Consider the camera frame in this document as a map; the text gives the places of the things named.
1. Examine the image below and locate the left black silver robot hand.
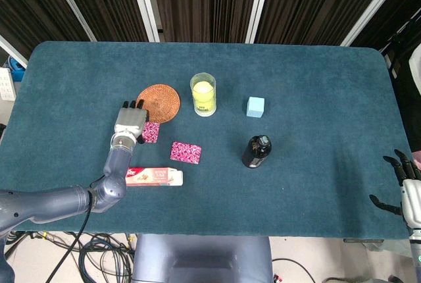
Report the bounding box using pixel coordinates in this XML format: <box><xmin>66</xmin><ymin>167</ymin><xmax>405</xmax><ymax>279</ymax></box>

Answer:
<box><xmin>113</xmin><ymin>99</ymin><xmax>151</xmax><ymax>145</ymax></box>

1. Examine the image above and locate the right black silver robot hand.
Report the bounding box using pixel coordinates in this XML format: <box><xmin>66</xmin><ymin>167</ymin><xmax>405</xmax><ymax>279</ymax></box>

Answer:
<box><xmin>369</xmin><ymin>149</ymin><xmax>421</xmax><ymax>229</ymax></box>

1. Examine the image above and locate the pink patterned packet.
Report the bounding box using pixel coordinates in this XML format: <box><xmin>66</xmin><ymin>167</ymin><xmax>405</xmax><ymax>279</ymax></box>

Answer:
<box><xmin>141</xmin><ymin>121</ymin><xmax>161</xmax><ymax>144</ymax></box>
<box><xmin>170</xmin><ymin>141</ymin><xmax>203</xmax><ymax>166</ymax></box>

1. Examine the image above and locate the round woven rattan coaster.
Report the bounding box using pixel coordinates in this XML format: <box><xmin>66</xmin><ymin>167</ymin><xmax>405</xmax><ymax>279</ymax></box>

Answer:
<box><xmin>136</xmin><ymin>84</ymin><xmax>182</xmax><ymax>124</ymax></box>

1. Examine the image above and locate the red Colgate toothpaste box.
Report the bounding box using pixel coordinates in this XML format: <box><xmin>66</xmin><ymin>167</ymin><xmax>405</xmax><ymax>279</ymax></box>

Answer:
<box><xmin>125</xmin><ymin>167</ymin><xmax>184</xmax><ymax>188</ymax></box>

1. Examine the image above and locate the clear plastic tennis ball tube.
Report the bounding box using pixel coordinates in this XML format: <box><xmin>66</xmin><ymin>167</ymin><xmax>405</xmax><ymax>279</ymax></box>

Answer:
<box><xmin>189</xmin><ymin>72</ymin><xmax>218</xmax><ymax>117</ymax></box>

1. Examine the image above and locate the yellow tennis ball black print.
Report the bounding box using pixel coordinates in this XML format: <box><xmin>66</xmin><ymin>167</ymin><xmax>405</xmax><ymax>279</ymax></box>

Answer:
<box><xmin>193</xmin><ymin>97</ymin><xmax>217</xmax><ymax>115</ymax></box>

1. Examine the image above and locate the plain yellow tennis ball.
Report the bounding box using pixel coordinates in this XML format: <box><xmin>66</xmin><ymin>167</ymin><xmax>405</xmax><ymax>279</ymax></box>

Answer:
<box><xmin>192</xmin><ymin>80</ymin><xmax>215</xmax><ymax>98</ymax></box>

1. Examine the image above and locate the light blue foam cube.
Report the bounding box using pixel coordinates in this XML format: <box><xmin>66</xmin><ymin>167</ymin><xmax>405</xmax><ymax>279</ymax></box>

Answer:
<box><xmin>245</xmin><ymin>96</ymin><xmax>266</xmax><ymax>118</ymax></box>

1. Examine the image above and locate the small blue round object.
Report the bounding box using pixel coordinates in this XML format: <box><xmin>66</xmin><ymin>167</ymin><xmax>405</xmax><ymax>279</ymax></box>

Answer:
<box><xmin>8</xmin><ymin>57</ymin><xmax>26</xmax><ymax>72</ymax></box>

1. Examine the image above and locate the white power strip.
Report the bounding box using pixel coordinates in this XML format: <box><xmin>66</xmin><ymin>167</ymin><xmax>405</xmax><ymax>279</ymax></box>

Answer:
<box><xmin>0</xmin><ymin>67</ymin><xmax>16</xmax><ymax>101</ymax></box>

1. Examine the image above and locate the person's white shirt torso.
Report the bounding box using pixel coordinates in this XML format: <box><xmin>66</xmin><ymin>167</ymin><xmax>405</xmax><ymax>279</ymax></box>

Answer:
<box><xmin>407</xmin><ymin>50</ymin><xmax>421</xmax><ymax>97</ymax></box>

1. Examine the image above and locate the dark brown liquid bottle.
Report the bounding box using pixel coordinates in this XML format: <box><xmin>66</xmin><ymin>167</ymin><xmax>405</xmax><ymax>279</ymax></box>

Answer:
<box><xmin>241</xmin><ymin>134</ymin><xmax>273</xmax><ymax>169</ymax></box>

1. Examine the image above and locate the black metal stand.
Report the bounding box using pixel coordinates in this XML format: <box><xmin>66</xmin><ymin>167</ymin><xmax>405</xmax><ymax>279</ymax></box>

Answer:
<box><xmin>381</xmin><ymin>22</ymin><xmax>421</xmax><ymax>84</ymax></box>

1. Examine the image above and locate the dark pleated curtain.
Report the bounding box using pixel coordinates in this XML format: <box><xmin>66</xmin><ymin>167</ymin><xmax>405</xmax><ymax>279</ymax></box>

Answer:
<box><xmin>0</xmin><ymin>0</ymin><xmax>421</xmax><ymax>66</ymax></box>

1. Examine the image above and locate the blue-grey robot torso base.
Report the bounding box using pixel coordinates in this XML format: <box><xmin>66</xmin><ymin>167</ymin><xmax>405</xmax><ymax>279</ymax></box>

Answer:
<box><xmin>131</xmin><ymin>233</ymin><xmax>274</xmax><ymax>283</ymax></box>

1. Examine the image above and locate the blue-green velvet table cloth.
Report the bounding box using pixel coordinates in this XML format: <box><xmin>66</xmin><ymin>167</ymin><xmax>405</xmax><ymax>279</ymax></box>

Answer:
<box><xmin>0</xmin><ymin>40</ymin><xmax>416</xmax><ymax>240</ymax></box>

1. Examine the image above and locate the white frame post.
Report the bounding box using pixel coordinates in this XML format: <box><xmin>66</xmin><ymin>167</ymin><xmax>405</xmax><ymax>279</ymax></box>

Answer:
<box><xmin>340</xmin><ymin>0</ymin><xmax>412</xmax><ymax>47</ymax></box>
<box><xmin>127</xmin><ymin>0</ymin><xmax>161</xmax><ymax>43</ymax></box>
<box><xmin>245</xmin><ymin>0</ymin><xmax>274</xmax><ymax>45</ymax></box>
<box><xmin>45</xmin><ymin>0</ymin><xmax>97</xmax><ymax>42</ymax></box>
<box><xmin>0</xmin><ymin>34</ymin><xmax>29</xmax><ymax>69</ymax></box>

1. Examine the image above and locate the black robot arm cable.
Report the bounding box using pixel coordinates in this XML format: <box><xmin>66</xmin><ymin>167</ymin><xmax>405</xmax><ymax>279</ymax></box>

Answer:
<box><xmin>45</xmin><ymin>209</ymin><xmax>93</xmax><ymax>283</ymax></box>

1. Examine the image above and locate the black floor cable bundle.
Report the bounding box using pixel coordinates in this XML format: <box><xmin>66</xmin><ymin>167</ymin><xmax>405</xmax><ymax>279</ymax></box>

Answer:
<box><xmin>3</xmin><ymin>230</ymin><xmax>136</xmax><ymax>283</ymax></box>

